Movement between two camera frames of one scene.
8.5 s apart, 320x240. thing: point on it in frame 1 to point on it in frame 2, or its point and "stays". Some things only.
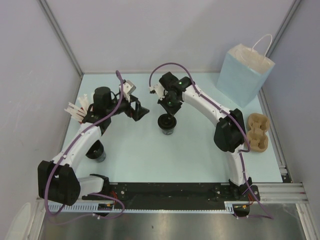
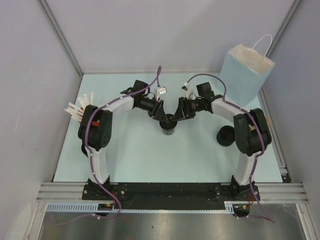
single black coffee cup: [167, 122] stays
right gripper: [171, 111] to [184, 110]
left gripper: [139, 111] to [157, 106]
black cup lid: [166, 122] stays
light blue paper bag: [244, 71] stays
